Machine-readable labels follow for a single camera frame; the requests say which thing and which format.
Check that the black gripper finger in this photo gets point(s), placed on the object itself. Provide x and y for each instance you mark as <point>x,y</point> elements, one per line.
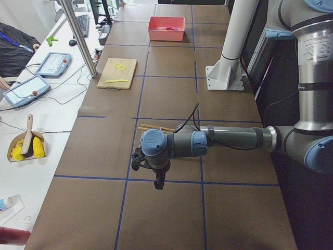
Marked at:
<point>159,181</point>

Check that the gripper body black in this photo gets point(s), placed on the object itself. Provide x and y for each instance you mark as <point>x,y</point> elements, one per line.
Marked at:
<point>159,172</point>

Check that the magenta cleaning cloth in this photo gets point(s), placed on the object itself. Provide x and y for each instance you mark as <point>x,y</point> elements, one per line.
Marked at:
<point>171,28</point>

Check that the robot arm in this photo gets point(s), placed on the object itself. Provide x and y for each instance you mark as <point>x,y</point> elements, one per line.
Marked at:
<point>309,141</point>

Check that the wooden rack rod outer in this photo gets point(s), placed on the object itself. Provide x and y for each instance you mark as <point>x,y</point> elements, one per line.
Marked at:
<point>157,127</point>

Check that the yellow plastic knife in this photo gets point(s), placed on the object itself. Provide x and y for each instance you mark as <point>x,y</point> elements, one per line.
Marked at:
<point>115,81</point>

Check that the bamboo cutting board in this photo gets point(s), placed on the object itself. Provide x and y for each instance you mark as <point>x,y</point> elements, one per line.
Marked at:
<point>112,73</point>

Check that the wooden hand brush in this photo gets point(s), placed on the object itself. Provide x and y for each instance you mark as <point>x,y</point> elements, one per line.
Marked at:
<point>28,138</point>

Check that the pink plastic bin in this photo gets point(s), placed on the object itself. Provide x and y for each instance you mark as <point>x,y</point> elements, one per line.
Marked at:
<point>157,28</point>

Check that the wooden dustpan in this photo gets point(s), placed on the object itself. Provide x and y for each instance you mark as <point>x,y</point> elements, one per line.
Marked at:
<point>21,136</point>

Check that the teach pendant far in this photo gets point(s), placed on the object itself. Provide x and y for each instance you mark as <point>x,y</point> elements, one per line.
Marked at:
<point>54,65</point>

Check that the teach pendant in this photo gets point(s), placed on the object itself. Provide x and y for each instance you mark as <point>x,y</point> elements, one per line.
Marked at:
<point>54,65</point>
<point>27,91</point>

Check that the teach pendant near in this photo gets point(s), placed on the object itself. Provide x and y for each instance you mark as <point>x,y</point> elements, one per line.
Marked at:
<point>27,91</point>

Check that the black computer mouse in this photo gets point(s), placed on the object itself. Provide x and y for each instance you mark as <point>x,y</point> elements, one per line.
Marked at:
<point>72,42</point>

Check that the white paper roll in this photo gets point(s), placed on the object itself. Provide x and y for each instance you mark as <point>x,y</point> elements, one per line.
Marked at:
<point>6,203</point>

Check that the red object at corner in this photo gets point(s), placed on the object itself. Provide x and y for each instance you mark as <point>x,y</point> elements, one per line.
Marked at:
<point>11,236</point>

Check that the black keyboard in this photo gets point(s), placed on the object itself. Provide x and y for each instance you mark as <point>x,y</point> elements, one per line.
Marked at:
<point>83,22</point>

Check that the green plastic clamp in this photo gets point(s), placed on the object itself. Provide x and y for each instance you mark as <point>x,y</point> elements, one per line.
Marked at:
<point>50,40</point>

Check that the seated person dark jacket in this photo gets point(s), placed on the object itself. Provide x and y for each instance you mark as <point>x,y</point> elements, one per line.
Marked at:
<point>17,48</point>

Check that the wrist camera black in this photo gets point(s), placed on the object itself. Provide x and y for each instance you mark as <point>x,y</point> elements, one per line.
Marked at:
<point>138,159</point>

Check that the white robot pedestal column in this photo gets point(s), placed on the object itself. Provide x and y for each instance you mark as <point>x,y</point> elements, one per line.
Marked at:
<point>226,74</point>

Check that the aluminium camera post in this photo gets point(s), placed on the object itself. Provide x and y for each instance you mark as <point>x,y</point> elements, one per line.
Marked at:
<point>71,18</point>

